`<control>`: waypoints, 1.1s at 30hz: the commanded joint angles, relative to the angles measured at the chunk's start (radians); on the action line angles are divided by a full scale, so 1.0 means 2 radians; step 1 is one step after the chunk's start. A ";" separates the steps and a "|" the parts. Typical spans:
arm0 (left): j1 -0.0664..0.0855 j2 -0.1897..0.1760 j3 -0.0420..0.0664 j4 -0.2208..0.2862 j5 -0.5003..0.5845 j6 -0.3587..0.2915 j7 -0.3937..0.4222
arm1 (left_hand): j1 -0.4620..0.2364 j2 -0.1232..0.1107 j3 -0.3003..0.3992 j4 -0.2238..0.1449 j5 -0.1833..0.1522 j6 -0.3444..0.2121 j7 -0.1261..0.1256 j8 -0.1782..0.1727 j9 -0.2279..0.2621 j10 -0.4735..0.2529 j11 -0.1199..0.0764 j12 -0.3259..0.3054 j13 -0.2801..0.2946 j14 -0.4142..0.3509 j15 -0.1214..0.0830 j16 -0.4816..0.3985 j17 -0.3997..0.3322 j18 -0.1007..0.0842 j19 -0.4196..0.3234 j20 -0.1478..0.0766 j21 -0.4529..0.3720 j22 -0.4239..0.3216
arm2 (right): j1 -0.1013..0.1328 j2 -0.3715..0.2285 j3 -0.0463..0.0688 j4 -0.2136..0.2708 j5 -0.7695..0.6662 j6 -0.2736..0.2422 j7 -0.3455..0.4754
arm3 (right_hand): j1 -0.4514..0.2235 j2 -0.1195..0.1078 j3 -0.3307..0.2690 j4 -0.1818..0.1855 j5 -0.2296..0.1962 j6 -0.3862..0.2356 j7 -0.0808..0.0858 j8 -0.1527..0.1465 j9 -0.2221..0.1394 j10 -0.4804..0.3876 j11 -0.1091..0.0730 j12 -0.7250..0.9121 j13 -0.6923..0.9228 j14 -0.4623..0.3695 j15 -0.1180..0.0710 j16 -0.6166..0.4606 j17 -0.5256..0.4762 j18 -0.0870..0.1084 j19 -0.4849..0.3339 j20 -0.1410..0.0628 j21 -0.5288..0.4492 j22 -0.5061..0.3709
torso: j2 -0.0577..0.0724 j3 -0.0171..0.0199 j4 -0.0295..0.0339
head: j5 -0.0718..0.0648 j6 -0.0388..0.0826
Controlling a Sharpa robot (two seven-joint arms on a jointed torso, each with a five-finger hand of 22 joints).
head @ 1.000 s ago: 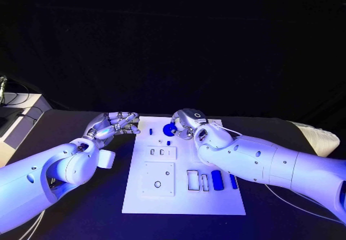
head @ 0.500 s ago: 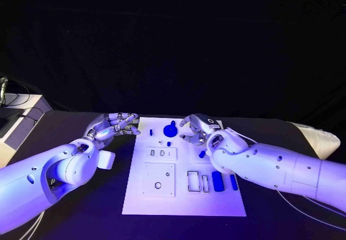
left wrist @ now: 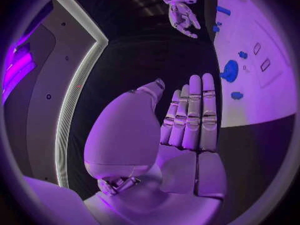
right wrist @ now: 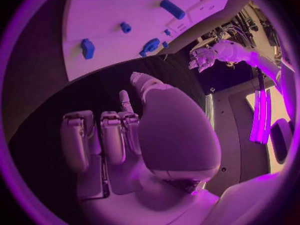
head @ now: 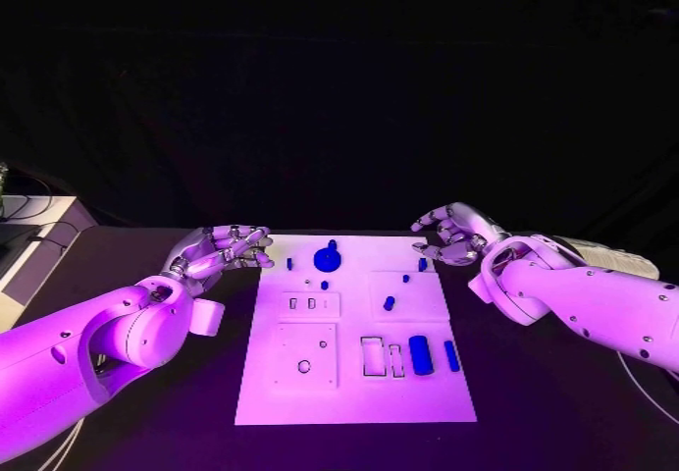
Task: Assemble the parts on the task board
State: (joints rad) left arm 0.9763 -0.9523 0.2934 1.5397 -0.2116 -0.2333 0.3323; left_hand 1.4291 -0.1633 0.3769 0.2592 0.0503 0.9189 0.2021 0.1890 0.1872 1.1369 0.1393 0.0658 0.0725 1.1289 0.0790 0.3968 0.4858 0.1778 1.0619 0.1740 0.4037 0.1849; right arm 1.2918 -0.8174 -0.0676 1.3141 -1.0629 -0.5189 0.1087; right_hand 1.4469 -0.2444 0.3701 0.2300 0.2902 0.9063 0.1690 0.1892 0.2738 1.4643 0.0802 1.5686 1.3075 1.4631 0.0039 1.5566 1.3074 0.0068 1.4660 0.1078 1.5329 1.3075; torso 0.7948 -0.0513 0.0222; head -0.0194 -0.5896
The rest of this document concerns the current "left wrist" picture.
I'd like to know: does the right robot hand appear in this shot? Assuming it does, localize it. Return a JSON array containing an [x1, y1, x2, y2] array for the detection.
[[167, 0, 202, 39]]

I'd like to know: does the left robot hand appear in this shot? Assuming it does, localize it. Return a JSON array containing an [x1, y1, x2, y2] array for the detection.
[[82, 72, 229, 225]]

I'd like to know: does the white task board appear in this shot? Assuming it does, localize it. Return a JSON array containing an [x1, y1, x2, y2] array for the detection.
[[211, 0, 298, 129]]

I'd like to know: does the tiny blue peg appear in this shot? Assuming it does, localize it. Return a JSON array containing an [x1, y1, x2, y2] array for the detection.
[[211, 21, 223, 34]]

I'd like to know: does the blue cylinder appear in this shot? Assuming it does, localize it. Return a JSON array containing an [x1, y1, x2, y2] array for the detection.
[[215, 5, 232, 17]]

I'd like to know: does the blue gear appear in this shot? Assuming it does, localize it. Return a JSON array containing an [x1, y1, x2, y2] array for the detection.
[[219, 59, 240, 84]]

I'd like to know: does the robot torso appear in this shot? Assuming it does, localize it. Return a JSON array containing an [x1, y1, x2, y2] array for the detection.
[[1, 0, 110, 188]]

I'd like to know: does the glowing light bar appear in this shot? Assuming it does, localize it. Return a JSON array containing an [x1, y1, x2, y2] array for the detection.
[[1, 39, 39, 106]]

